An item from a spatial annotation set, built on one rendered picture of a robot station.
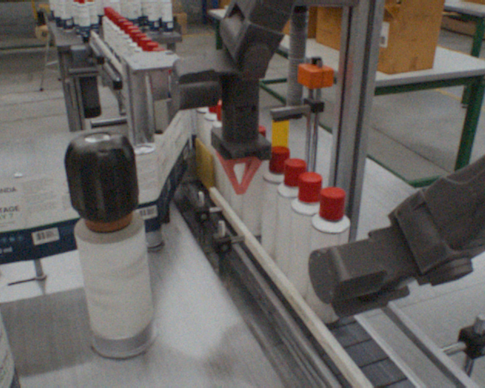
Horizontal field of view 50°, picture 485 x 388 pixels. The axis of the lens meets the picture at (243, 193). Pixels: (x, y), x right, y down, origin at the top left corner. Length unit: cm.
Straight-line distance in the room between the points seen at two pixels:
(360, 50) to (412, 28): 170
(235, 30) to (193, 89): 10
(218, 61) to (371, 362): 45
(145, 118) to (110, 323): 56
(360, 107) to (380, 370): 41
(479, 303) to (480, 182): 54
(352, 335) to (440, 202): 34
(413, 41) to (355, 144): 168
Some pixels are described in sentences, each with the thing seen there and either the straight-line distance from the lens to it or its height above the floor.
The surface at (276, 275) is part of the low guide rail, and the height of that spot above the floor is 91.
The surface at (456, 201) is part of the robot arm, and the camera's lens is 48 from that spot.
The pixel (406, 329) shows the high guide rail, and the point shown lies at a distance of 68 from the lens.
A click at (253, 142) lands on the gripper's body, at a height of 111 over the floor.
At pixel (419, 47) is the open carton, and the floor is 89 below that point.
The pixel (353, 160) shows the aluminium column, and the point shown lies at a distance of 92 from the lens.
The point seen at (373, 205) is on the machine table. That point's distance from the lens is 121.
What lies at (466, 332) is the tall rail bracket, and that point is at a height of 97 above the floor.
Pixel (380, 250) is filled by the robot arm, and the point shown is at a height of 111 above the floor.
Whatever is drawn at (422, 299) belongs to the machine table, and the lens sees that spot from 95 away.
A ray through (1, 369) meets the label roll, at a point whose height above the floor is 97.
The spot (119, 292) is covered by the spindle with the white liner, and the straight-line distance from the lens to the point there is 68.
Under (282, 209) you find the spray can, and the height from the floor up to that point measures 101.
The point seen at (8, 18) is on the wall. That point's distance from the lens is 834.
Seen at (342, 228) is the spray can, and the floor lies 104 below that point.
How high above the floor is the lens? 140
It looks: 28 degrees down
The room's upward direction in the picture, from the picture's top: straight up
